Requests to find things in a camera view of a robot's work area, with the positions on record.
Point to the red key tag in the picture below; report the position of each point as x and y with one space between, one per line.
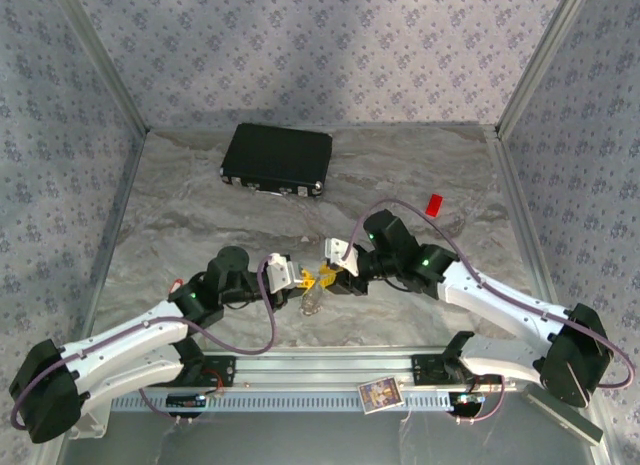
174 284

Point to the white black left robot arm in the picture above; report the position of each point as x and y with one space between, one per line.
125 342

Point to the aluminium frame corner post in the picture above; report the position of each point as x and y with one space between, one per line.
100 60
542 60

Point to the black ribbed metal-trimmed case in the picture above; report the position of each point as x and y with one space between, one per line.
277 155

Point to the small printed card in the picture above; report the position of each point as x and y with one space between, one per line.
380 395

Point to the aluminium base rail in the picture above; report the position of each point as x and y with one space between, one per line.
325 367

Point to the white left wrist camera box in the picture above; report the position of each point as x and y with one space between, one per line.
284 271

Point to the grey metal bar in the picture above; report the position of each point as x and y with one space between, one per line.
560 417

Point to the aluminium table side rail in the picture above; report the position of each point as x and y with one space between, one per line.
115 235
520 210

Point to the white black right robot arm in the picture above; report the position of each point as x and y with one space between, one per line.
485 306

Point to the small clear object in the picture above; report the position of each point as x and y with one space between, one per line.
311 305

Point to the red toy brick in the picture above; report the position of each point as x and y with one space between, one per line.
434 205

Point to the small circuit board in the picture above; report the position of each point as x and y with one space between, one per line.
185 400
469 399

